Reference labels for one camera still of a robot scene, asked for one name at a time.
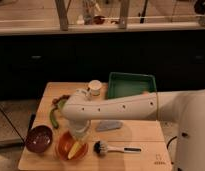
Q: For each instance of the yellow banana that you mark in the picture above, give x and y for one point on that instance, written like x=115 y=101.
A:
x=74 y=149

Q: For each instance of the wooden table frame background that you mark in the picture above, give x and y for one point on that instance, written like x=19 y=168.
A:
x=88 y=14

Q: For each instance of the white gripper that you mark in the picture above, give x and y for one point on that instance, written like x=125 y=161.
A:
x=78 y=129

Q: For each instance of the dark maroon bowl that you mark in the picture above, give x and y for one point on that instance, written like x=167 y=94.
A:
x=39 y=139

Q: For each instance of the white paper cup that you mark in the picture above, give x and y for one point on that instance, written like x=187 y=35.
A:
x=95 y=87

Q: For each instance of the white handled dish brush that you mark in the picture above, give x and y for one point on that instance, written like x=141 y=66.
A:
x=102 y=148

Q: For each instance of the green cucumber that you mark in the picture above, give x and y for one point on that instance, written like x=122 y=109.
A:
x=53 y=120

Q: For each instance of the green plastic tray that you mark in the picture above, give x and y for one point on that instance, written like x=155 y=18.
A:
x=129 y=84

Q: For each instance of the orange red bowl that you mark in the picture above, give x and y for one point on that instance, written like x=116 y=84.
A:
x=64 y=145

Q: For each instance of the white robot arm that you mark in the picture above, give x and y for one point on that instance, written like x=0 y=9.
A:
x=187 y=108

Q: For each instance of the light green cup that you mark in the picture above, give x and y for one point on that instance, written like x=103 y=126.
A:
x=61 y=104

